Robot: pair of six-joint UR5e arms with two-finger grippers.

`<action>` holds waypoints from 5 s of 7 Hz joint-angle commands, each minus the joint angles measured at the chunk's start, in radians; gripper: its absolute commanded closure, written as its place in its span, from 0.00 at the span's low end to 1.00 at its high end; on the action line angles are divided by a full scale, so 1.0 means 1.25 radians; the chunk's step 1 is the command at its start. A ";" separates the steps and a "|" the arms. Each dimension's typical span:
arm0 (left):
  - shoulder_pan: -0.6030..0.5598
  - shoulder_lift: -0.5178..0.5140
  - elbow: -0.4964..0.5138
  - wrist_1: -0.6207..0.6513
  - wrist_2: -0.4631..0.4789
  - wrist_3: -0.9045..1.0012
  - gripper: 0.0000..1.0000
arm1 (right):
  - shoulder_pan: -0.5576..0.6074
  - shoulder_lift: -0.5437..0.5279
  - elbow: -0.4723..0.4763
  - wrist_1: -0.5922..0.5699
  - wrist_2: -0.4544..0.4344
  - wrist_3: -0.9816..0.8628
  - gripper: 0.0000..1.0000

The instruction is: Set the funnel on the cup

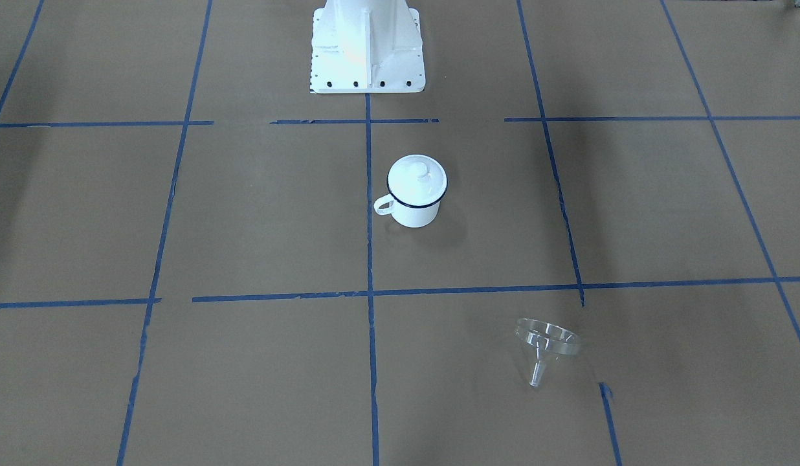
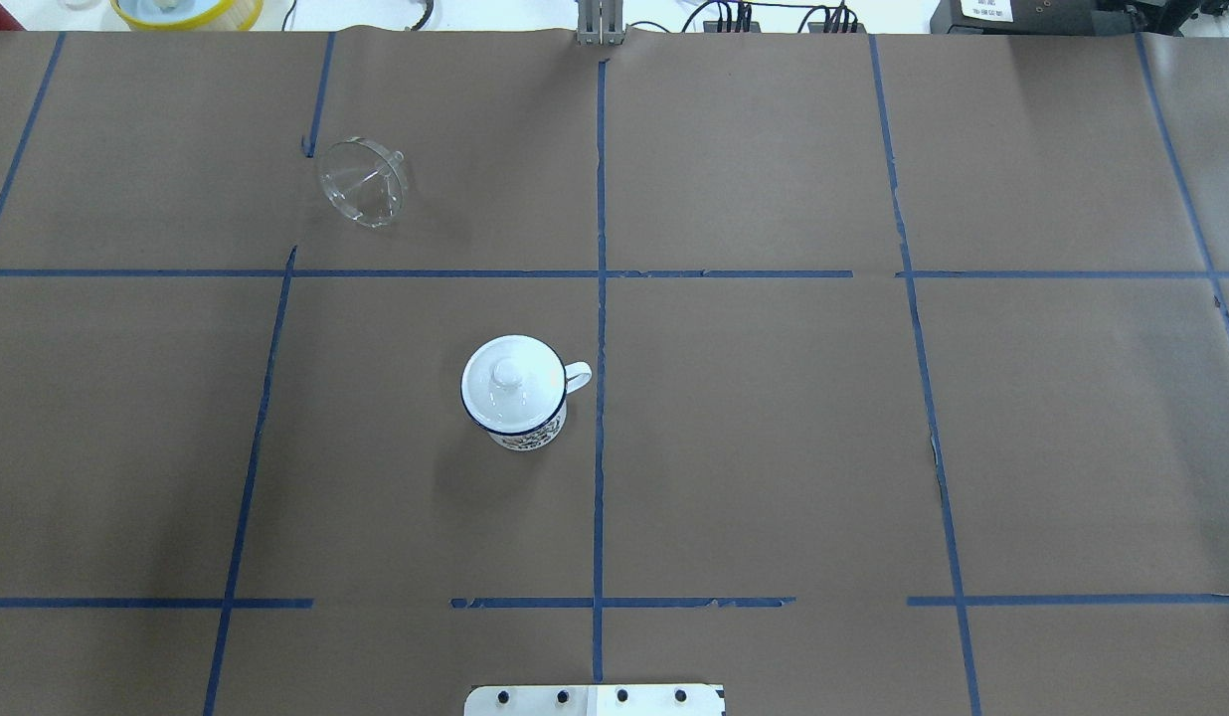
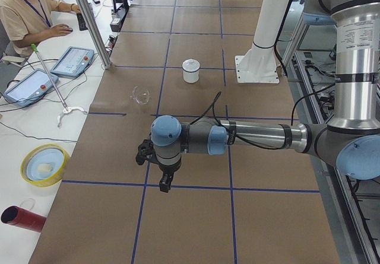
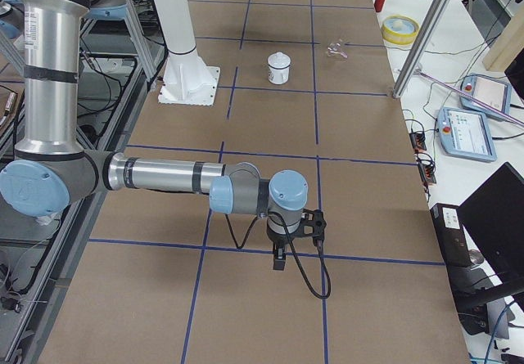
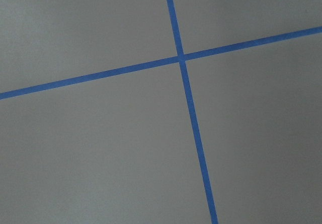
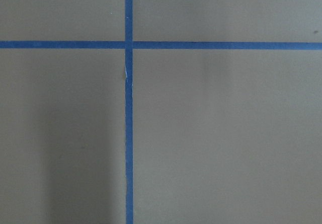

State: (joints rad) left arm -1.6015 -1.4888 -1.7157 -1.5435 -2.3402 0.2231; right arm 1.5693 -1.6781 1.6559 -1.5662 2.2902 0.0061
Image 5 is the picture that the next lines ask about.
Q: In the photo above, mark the blue tape line crosswise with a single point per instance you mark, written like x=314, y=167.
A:
x=160, y=62

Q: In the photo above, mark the blue tape line lengthwise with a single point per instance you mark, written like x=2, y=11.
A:
x=192, y=111

